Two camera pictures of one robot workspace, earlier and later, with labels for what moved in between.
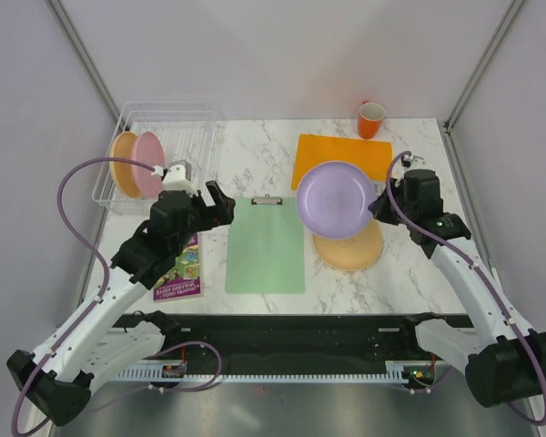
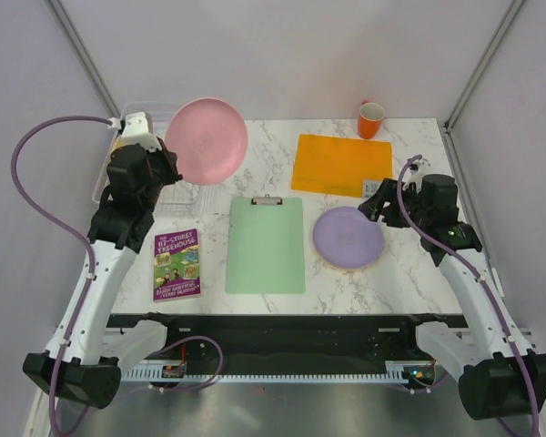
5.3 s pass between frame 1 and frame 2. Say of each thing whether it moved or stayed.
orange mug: stayed
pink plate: moved
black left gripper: moved
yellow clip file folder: stayed
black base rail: stayed
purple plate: moved
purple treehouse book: stayed
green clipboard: stayed
